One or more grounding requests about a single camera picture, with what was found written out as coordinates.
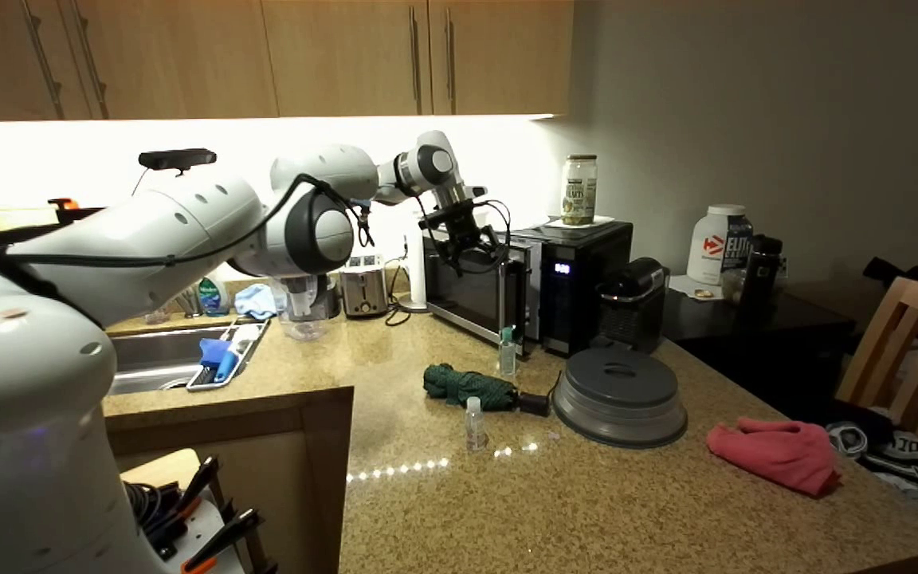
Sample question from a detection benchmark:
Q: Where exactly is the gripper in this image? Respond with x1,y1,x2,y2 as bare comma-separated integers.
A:
435,202,508,277

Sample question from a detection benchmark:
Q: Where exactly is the microwave door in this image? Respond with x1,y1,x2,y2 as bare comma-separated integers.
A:
422,235,530,346

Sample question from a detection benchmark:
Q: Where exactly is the microwave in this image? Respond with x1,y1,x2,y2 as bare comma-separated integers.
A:
422,221,634,358

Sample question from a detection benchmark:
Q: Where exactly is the white paper towel roll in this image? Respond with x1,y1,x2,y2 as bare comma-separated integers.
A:
402,210,430,313

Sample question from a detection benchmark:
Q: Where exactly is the small bottle with green cap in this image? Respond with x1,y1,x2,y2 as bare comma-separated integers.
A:
498,324,518,379

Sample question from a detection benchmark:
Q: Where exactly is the white plate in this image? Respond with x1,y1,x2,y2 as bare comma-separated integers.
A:
542,214,616,233

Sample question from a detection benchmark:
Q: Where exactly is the silver toaster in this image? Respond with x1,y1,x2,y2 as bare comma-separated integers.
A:
339,265,390,320

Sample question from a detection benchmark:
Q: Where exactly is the glass jar with lid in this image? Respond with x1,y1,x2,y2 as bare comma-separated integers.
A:
561,154,598,227

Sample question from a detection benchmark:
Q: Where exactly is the folded green umbrella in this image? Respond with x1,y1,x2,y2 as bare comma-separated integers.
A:
422,363,552,418

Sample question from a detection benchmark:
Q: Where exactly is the black coffee machine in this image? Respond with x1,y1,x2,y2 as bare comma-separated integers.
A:
595,257,672,355

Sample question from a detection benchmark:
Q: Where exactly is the small clear bottle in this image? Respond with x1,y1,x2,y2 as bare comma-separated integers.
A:
464,395,489,454

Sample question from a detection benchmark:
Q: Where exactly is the grey collapsible food cover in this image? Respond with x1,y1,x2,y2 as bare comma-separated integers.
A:
551,346,689,450

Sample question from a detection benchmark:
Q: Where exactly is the light blue cloth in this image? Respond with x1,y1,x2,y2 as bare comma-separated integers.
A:
233,282,279,322

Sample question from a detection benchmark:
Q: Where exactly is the white paper napkin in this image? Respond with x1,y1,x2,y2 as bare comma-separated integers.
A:
669,274,724,301

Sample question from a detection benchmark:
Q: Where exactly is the white supplement tub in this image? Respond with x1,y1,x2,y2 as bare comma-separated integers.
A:
685,203,754,287

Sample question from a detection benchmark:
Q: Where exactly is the green soap bottle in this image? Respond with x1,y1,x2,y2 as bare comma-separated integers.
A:
197,275,231,318

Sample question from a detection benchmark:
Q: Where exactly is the blue dish brush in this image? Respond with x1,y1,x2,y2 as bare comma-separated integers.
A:
198,337,241,383

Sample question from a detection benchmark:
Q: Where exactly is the black drink bottle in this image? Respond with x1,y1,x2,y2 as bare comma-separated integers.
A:
737,234,784,321

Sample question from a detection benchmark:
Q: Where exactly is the dark side table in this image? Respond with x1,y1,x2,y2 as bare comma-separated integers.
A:
661,274,860,415

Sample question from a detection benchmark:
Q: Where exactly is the sink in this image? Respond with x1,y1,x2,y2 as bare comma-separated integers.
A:
104,322,270,398

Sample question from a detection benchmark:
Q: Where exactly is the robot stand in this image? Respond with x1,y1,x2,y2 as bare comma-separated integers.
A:
118,447,278,574

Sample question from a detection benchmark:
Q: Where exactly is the pink cloth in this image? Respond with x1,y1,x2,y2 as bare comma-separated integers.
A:
705,416,843,500

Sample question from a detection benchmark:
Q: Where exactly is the black and orange clamp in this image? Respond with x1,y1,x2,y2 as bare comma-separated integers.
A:
158,455,222,559
180,508,264,574

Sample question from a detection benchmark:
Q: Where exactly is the wooden chair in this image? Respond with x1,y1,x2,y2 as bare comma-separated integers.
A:
834,275,918,481

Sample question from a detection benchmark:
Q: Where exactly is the black and white garment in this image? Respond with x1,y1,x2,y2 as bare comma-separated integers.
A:
825,420,918,509

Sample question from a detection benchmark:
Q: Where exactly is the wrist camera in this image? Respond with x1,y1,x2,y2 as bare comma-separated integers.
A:
418,209,476,233

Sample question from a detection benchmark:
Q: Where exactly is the black cable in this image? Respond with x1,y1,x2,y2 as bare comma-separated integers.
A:
382,238,414,328

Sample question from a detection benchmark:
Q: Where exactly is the cabinet door handle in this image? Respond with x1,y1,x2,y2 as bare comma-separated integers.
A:
69,0,111,121
407,5,424,116
19,0,65,121
442,5,459,116

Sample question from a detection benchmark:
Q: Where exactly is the wooden wall cabinet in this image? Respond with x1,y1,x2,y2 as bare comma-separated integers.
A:
0,0,576,123

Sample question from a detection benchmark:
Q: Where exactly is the camera on mount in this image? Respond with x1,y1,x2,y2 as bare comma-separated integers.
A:
131,147,218,196

